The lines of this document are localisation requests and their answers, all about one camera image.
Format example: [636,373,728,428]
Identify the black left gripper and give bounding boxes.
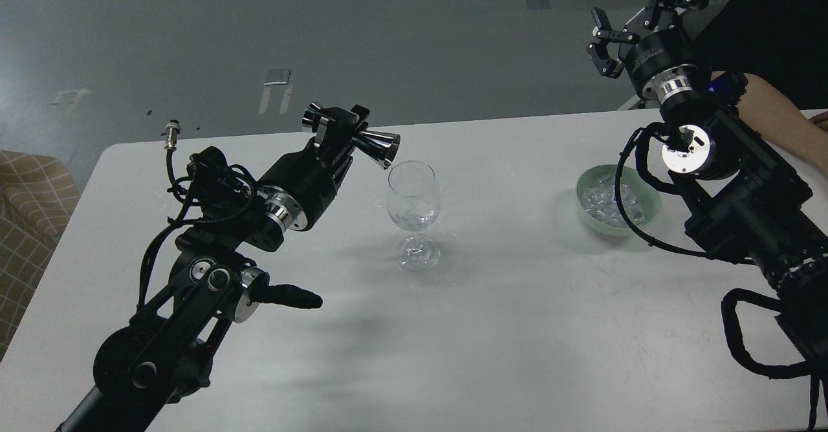
[258,105,371,231]

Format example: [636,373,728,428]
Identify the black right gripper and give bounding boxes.
[587,0,709,107]

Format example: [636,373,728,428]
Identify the steel cocktail jigger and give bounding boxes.
[301,102,401,170]

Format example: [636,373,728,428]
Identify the clear ice cubes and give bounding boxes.
[579,175,650,228]

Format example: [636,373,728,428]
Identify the person forearm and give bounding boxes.
[737,74,827,175]

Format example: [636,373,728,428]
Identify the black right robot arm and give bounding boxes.
[587,0,826,431]

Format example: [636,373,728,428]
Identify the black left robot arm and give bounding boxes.
[57,103,401,431]

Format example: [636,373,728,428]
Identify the clear wine glass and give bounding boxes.
[386,160,441,272]

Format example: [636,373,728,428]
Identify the person hand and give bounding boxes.
[809,111,828,131]

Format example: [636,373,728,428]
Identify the grey office chair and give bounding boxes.
[617,95,660,111]

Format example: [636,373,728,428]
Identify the person in black shirt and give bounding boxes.
[694,0,827,110]

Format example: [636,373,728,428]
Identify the green bowl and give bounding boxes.
[574,164,662,237]

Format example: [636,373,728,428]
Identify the beige checkered cushion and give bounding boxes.
[1,150,80,356]

